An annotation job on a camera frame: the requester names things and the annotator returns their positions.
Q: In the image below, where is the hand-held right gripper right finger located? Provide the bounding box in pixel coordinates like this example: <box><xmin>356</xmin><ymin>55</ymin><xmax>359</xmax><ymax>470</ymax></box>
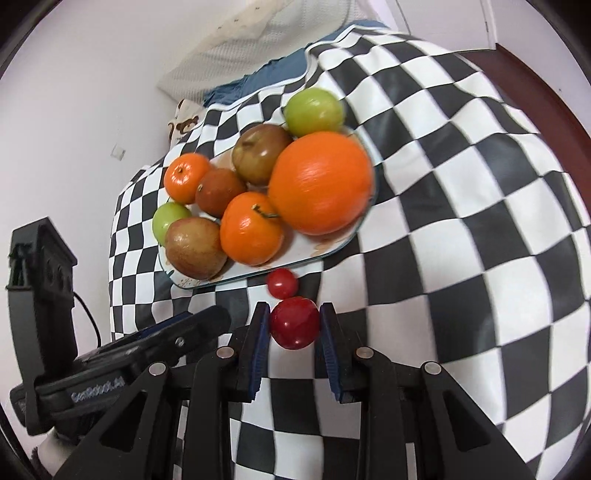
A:
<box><xmin>320</xmin><ymin>302</ymin><xmax>539</xmax><ymax>480</ymax></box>

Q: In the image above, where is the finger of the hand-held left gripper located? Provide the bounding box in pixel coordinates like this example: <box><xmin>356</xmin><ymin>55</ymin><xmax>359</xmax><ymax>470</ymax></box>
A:
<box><xmin>134</xmin><ymin>311</ymin><xmax>195</xmax><ymax>340</ymax></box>
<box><xmin>124</xmin><ymin>305</ymin><xmax>232</xmax><ymax>370</ymax></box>

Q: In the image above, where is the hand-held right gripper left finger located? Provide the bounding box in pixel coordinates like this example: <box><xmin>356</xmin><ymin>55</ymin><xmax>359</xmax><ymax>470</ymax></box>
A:
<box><xmin>53</xmin><ymin>301</ymin><xmax>271</xmax><ymax>480</ymax></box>

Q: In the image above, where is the large red cherry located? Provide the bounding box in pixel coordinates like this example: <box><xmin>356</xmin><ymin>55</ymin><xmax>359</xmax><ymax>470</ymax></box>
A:
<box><xmin>269</xmin><ymin>296</ymin><xmax>321</xmax><ymax>350</ymax></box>

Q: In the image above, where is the small red cherry tomato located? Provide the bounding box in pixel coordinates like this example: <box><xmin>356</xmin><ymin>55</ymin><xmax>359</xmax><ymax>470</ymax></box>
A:
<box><xmin>267</xmin><ymin>268</ymin><xmax>299</xmax><ymax>299</ymax></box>

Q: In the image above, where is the oval floral plate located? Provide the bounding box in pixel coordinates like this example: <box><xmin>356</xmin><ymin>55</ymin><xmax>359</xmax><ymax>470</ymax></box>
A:
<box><xmin>158</xmin><ymin>127</ymin><xmax>377</xmax><ymax>291</ymax></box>

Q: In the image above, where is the green apple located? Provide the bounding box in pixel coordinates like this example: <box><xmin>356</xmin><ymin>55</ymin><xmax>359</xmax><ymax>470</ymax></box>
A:
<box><xmin>283</xmin><ymin>88</ymin><xmax>346</xmax><ymax>138</ymax></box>
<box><xmin>152</xmin><ymin>202</ymin><xmax>192</xmax><ymax>247</ymax></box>

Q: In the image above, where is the small tangerine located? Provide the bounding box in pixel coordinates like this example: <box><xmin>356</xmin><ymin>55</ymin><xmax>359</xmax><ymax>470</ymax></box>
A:
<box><xmin>164</xmin><ymin>153</ymin><xmax>212</xmax><ymax>205</ymax></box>
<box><xmin>219</xmin><ymin>191</ymin><xmax>286</xmax><ymax>267</ymax></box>

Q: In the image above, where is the brownish orange round fruit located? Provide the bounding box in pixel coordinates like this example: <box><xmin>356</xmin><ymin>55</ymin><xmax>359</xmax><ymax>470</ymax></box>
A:
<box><xmin>195</xmin><ymin>168</ymin><xmax>247</xmax><ymax>219</ymax></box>

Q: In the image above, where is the large orange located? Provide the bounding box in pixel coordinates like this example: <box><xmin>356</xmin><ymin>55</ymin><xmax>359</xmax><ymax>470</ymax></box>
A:
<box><xmin>268</xmin><ymin>131</ymin><xmax>376</xmax><ymax>236</ymax></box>

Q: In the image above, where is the dark red apple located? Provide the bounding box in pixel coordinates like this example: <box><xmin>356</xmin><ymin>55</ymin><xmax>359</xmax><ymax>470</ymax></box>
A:
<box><xmin>231</xmin><ymin>124</ymin><xmax>293</xmax><ymax>186</ymax></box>

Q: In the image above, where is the person's left forearm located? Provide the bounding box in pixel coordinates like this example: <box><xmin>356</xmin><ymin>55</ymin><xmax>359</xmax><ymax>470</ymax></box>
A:
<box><xmin>30</xmin><ymin>429</ymin><xmax>88</xmax><ymax>480</ymax></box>

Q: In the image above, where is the black white checkered cloth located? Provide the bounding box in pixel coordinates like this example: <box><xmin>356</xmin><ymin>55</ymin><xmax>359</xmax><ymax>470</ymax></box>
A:
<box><xmin>108</xmin><ymin>21</ymin><xmax>591</xmax><ymax>480</ymax></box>

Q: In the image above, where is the bear print pillow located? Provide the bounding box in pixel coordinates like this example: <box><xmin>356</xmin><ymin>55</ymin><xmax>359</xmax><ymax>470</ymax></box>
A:
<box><xmin>166</xmin><ymin>98</ymin><xmax>206</xmax><ymax>148</ymax></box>

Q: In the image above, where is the blue bed sheet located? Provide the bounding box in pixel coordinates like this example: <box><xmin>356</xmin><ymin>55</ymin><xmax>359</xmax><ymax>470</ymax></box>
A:
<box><xmin>201</xmin><ymin>18</ymin><xmax>389</xmax><ymax>107</ymax></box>

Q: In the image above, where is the black cable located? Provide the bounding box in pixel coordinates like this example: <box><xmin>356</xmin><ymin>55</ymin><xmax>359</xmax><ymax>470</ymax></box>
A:
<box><xmin>71</xmin><ymin>291</ymin><xmax>102</xmax><ymax>347</ymax></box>

